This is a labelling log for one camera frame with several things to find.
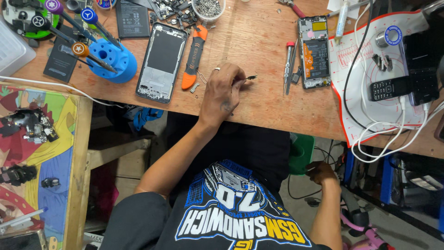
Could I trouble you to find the pile of small phone parts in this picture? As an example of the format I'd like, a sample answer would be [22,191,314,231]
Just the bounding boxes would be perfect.
[148,0,195,31]

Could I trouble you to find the orange cap screwdriver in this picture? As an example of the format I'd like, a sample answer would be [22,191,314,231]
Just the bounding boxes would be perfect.
[71,42,119,74]

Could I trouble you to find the white red-edged work mat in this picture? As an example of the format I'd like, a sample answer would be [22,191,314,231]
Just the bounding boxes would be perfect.
[327,10,444,149]

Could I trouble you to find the white pen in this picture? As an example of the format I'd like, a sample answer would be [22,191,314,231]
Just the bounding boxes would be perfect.
[0,207,49,230]

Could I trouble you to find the wooden bench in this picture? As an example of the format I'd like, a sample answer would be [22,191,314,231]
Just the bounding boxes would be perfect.
[86,138,152,206]

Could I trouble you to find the thin white cable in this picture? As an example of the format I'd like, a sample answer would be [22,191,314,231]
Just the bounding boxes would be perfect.
[0,75,126,108]

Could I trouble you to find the green plastic container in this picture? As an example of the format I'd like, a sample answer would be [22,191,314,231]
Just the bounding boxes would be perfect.
[288,133,316,176]

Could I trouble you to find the black cap screwdriver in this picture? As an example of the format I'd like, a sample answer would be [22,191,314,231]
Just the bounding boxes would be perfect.
[31,15,77,44]

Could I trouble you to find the black cable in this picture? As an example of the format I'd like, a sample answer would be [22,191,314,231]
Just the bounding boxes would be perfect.
[342,0,399,136]

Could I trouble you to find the black smartphone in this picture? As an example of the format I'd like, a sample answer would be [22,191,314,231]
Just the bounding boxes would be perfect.
[398,27,442,107]

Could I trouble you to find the person's black printed shirt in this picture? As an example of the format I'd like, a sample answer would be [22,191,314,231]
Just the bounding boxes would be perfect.
[100,159,334,250]

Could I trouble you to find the black phone part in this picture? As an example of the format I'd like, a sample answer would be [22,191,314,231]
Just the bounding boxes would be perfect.
[0,165,38,187]

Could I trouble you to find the clear plastic container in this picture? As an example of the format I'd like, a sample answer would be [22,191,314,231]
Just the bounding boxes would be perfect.
[0,17,37,78]

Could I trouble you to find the blue strap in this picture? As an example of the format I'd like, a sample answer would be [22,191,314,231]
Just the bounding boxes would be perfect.
[133,107,164,132]

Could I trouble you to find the metal tweezers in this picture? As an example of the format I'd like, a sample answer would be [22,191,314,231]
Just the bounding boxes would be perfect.
[285,38,299,96]

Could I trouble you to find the person's left hand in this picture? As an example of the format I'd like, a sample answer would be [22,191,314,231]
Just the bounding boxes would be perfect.
[198,63,248,130]

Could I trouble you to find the black phone battery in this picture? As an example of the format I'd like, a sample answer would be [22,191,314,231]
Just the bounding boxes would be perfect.
[115,0,151,39]

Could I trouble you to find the black keypad phone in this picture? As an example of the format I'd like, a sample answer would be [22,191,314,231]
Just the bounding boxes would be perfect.
[368,75,412,102]

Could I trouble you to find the white glue syringe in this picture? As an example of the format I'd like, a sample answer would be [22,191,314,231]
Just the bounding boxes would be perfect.
[334,0,351,45]

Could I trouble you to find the white paper sheet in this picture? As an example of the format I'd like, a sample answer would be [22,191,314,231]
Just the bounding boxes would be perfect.
[326,0,362,20]

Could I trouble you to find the colourful cartoon side table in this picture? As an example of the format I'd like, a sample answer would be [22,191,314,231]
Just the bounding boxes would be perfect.
[0,83,93,250]

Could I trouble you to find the person's black trousers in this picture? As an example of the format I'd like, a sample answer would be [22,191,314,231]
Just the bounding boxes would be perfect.
[165,112,291,209]

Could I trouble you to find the small black camera module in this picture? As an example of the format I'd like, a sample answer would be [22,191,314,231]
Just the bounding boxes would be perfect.
[40,177,61,189]

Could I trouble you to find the shelf with boxes under table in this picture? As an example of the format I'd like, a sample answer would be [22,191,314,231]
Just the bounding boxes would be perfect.
[343,145,444,244]

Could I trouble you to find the green round parts tray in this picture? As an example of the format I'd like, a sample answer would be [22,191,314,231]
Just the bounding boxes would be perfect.
[1,0,62,39]

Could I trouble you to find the clear cup of screws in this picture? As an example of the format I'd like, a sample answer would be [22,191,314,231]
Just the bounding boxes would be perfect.
[191,0,226,25]

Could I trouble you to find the orange black pry tool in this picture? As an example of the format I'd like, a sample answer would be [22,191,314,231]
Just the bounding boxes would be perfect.
[181,25,209,90]

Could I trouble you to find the red cap precision screwdriver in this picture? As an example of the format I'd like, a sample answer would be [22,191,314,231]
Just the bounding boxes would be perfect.
[283,41,296,95]

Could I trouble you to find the blue cap screwdriver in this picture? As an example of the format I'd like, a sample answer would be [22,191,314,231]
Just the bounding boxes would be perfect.
[80,8,124,51]

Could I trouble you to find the small parts on mat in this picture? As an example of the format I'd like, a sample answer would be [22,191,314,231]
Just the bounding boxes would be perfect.
[371,53,393,72]

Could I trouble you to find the pink toy bike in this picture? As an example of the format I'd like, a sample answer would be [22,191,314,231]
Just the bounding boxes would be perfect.
[339,187,397,250]

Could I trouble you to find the black phone board cluster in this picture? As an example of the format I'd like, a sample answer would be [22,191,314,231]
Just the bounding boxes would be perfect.
[0,108,60,144]

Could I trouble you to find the blue screwdriver holder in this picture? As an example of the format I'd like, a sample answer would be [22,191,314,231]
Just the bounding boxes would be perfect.
[86,38,138,84]

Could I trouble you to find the person's right hand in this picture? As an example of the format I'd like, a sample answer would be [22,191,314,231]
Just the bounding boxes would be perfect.
[305,161,339,187]

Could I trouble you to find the open smartphone with battery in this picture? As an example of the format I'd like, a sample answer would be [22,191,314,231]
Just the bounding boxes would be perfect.
[297,15,332,90]

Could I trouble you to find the silver phone middle frame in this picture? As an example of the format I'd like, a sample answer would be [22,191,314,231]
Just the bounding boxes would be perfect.
[136,22,189,104]

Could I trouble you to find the black phone back cover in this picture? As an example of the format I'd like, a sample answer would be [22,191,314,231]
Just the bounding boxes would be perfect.
[43,25,81,83]

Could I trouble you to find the red handled pliers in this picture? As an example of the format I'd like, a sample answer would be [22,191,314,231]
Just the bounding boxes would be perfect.
[277,0,306,19]

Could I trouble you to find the white charging cables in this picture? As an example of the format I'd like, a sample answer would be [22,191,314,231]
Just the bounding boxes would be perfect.
[350,3,444,164]

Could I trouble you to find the purple cap screwdriver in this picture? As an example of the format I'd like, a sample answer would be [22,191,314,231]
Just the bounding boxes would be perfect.
[44,0,98,43]

